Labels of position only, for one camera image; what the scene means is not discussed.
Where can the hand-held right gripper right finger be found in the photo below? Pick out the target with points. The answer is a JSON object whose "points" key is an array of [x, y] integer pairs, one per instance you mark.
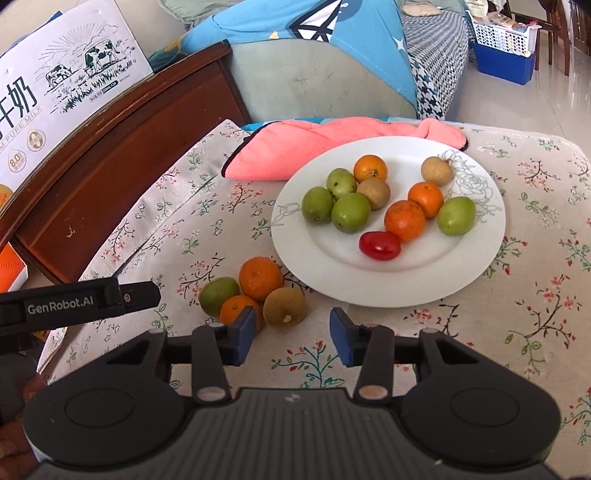
{"points": [[339, 339]]}

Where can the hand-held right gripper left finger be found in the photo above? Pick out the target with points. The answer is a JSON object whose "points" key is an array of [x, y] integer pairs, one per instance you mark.
{"points": [[244, 333]]}

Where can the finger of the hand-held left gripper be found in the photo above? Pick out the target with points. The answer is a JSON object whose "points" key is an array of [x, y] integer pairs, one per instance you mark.
{"points": [[141, 295]]}

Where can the white plate with rose print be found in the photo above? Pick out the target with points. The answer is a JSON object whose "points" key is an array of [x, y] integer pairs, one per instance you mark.
{"points": [[323, 267]]}

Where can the red cherry tomato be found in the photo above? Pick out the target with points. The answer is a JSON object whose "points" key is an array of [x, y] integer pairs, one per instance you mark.
{"points": [[380, 245]]}

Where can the green jujube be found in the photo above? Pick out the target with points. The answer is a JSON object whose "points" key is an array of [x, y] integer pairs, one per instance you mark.
{"points": [[351, 212], [341, 183], [317, 205], [456, 215], [219, 296]]}

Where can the small orange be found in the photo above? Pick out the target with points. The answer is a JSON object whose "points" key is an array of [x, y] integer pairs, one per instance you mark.
{"points": [[405, 220], [261, 278], [233, 310], [370, 169], [425, 199]]}

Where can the small brown kiwi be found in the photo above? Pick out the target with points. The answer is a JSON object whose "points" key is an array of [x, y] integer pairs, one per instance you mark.
{"points": [[285, 307], [373, 193]]}

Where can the brown longan front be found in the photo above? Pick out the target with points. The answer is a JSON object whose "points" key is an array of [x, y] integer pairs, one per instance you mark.
{"points": [[436, 170]]}

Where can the person's left hand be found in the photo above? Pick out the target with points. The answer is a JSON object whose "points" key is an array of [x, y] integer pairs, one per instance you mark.
{"points": [[16, 434]]}

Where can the orange and white box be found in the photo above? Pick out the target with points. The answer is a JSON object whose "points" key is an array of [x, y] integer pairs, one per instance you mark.
{"points": [[11, 267]]}

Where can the brown wooden headboard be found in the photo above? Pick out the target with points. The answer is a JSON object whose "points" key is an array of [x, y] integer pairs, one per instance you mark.
{"points": [[115, 161]]}

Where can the floral tablecloth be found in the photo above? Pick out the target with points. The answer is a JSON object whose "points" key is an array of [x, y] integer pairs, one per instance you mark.
{"points": [[508, 300]]}

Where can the pink towel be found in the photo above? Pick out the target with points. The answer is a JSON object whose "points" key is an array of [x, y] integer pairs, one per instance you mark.
{"points": [[268, 157]]}

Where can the white printed milk carton box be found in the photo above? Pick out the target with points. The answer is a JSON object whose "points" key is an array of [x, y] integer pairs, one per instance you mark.
{"points": [[69, 83]]}

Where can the grey-green sofa cushion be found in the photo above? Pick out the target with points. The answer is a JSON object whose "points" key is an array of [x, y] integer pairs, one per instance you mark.
{"points": [[314, 83]]}

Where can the blue printed quilt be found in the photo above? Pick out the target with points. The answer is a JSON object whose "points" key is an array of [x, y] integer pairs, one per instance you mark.
{"points": [[360, 32]]}

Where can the houndstooth sofa cover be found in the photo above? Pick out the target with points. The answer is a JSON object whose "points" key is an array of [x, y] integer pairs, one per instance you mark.
{"points": [[438, 46]]}

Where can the blue plastic bin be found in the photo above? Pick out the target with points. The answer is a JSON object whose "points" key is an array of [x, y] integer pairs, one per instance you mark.
{"points": [[503, 67]]}

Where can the white plastic basket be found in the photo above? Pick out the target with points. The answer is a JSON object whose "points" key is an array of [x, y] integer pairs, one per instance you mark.
{"points": [[503, 37]]}

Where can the wooden chair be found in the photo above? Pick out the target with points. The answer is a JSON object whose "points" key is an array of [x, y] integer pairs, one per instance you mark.
{"points": [[551, 27]]}

